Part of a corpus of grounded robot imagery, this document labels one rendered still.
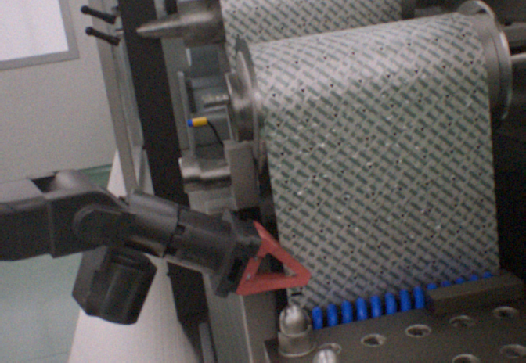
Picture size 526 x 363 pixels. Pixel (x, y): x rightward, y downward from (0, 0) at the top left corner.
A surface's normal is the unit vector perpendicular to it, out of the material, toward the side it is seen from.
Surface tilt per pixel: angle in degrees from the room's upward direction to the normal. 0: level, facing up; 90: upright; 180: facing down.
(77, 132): 90
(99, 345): 0
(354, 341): 0
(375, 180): 90
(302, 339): 90
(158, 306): 0
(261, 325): 90
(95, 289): 101
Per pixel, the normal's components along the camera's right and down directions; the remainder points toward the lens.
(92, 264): -0.75, -0.24
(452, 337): -0.14, -0.96
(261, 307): 0.15, 0.22
